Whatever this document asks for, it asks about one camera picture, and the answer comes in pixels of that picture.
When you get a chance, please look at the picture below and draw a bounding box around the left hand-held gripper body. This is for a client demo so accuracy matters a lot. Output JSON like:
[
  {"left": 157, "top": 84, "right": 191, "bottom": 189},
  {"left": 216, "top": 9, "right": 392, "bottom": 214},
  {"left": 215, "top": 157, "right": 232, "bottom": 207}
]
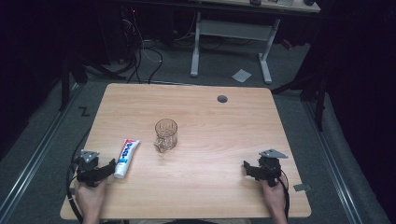
[{"left": 74, "top": 149, "right": 105, "bottom": 189}]

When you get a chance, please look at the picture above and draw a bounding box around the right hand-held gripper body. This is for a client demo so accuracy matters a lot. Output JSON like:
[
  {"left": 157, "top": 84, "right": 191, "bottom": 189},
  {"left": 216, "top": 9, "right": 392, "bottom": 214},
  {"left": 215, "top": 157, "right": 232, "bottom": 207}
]
[{"left": 257, "top": 148, "right": 290, "bottom": 189}]

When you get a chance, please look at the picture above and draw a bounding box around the white toothpaste tube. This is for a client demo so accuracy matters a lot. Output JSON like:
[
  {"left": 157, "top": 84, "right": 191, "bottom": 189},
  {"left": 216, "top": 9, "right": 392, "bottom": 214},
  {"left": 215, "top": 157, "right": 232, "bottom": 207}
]
[{"left": 113, "top": 138, "right": 141, "bottom": 180}]

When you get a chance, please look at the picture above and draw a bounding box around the clear glass mug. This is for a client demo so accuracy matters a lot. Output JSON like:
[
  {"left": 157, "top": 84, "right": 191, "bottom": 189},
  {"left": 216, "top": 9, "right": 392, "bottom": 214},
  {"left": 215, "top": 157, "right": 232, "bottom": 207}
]
[{"left": 153, "top": 118, "right": 179, "bottom": 154}]

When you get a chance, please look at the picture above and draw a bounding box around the person's left hand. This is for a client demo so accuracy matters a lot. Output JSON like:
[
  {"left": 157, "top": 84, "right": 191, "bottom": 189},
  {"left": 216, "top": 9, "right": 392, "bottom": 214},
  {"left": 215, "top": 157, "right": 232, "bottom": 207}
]
[{"left": 75, "top": 178, "right": 108, "bottom": 216}]

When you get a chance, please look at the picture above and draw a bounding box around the person's right hand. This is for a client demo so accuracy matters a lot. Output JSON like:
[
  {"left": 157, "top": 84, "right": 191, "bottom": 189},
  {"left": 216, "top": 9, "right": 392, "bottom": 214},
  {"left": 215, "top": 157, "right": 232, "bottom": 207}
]
[{"left": 260, "top": 175, "right": 290, "bottom": 217}]

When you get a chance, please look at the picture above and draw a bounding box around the grey tape piece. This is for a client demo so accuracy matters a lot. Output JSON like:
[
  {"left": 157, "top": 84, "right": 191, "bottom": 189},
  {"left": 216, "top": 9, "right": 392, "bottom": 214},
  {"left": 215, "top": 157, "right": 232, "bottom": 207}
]
[{"left": 292, "top": 183, "right": 312, "bottom": 192}]

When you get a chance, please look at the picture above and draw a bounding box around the black metal stand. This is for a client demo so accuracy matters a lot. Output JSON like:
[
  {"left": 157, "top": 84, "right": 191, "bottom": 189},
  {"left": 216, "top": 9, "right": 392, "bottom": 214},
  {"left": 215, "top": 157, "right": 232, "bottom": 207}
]
[
  {"left": 271, "top": 71, "right": 328, "bottom": 133},
  {"left": 58, "top": 52, "right": 89, "bottom": 112}
]

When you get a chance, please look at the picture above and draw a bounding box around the grey paper sheet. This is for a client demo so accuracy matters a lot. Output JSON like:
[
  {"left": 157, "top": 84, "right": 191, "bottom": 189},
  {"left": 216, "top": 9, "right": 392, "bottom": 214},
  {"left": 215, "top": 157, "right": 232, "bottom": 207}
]
[{"left": 231, "top": 68, "right": 252, "bottom": 84}]

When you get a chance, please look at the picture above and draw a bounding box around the white-framed desk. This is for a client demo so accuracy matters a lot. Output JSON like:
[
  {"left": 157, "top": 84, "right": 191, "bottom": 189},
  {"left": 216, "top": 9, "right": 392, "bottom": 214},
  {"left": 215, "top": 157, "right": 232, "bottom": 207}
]
[{"left": 136, "top": 0, "right": 321, "bottom": 85}]

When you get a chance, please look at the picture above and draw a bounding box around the black cable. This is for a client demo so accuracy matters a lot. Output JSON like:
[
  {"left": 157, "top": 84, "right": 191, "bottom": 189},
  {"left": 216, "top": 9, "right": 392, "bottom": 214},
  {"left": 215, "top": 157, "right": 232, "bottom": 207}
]
[
  {"left": 278, "top": 169, "right": 291, "bottom": 219},
  {"left": 64, "top": 127, "right": 93, "bottom": 224}
]

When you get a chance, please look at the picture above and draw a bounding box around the metal floor rail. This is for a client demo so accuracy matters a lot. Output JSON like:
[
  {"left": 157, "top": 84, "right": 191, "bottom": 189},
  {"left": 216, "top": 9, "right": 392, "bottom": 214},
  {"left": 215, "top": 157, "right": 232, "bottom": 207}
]
[
  {"left": 304, "top": 101, "right": 363, "bottom": 224},
  {"left": 0, "top": 83, "right": 82, "bottom": 220}
]

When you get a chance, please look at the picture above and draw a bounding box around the bundle of black floor cables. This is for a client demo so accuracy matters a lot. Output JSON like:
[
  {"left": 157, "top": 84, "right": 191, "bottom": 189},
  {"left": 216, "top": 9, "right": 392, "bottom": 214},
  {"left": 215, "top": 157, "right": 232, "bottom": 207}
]
[{"left": 115, "top": 6, "right": 164, "bottom": 85}]

